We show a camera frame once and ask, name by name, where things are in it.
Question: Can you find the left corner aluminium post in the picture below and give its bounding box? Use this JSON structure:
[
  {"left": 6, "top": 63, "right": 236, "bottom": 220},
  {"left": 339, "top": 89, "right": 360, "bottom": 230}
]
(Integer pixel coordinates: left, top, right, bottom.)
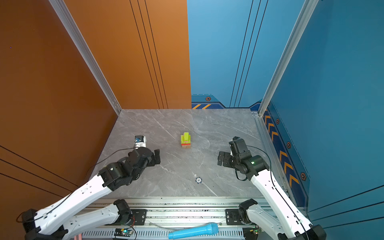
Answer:
[{"left": 49, "top": 0, "right": 122, "bottom": 115}]

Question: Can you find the corner aluminium post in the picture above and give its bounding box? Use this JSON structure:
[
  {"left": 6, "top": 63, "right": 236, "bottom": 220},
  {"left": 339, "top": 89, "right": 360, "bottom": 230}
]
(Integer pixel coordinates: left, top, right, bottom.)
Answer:
[
  {"left": 49, "top": 0, "right": 122, "bottom": 115},
  {"left": 258, "top": 0, "right": 319, "bottom": 117}
]

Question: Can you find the lone green wood block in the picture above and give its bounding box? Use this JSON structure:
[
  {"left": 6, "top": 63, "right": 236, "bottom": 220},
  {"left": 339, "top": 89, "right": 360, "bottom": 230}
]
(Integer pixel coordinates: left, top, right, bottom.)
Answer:
[{"left": 184, "top": 132, "right": 190, "bottom": 143}]

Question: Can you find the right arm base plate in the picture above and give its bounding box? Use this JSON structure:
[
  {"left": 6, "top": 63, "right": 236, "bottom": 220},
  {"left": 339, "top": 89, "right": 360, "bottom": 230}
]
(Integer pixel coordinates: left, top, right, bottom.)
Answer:
[{"left": 225, "top": 209, "right": 249, "bottom": 226}]

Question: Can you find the right corner aluminium post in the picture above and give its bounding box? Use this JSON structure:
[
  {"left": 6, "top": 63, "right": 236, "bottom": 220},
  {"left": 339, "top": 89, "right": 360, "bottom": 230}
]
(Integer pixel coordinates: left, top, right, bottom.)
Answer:
[{"left": 258, "top": 0, "right": 319, "bottom": 117}]

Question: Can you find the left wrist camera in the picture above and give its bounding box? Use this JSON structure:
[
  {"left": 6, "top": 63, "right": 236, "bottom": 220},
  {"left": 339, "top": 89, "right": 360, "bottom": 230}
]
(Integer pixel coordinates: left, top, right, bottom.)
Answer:
[{"left": 134, "top": 135, "right": 147, "bottom": 149}]

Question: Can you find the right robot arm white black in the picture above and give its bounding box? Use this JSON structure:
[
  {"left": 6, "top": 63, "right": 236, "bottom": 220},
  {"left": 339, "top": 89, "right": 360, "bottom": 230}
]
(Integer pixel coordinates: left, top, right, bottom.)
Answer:
[{"left": 218, "top": 137, "right": 327, "bottom": 240}]

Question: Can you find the aluminium rail frame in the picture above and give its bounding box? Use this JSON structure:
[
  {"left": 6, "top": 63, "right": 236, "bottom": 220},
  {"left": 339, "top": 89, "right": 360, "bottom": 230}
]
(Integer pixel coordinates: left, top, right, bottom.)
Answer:
[{"left": 80, "top": 197, "right": 275, "bottom": 231}]

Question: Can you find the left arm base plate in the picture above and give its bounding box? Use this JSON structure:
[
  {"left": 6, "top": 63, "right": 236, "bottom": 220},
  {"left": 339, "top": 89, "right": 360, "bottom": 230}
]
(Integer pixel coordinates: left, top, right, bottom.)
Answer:
[{"left": 128, "top": 209, "right": 148, "bottom": 227}]

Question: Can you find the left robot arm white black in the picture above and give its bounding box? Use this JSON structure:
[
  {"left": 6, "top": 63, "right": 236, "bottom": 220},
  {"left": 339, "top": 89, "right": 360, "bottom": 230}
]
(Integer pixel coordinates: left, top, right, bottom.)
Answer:
[{"left": 21, "top": 147, "right": 161, "bottom": 240}]

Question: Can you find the small circuit board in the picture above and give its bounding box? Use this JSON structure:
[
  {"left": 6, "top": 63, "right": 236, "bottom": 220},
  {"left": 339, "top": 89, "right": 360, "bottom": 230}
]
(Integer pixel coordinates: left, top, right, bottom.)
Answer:
[{"left": 113, "top": 228, "right": 135, "bottom": 239}]

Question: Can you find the cyan toy microphone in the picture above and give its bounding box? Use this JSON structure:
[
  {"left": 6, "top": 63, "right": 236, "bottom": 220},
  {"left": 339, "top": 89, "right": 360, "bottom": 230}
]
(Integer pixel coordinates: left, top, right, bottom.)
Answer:
[{"left": 168, "top": 223, "right": 219, "bottom": 240}]

